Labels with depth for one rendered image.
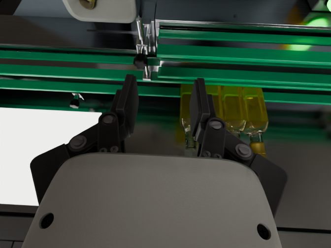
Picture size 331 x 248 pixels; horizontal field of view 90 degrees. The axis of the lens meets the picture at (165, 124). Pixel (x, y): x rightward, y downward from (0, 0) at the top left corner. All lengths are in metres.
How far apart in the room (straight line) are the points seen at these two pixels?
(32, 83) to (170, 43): 0.47
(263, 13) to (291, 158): 0.47
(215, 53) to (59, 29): 0.47
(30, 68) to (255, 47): 0.60
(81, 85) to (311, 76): 0.67
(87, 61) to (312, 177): 0.80
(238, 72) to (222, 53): 0.10
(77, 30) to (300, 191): 0.86
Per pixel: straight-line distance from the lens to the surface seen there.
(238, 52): 0.44
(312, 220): 0.73
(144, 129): 0.58
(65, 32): 0.64
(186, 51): 0.41
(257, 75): 0.52
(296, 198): 0.71
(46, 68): 0.60
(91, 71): 0.53
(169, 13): 0.47
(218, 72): 0.49
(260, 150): 0.48
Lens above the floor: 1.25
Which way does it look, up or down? 22 degrees down
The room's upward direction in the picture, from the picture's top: 177 degrees counter-clockwise
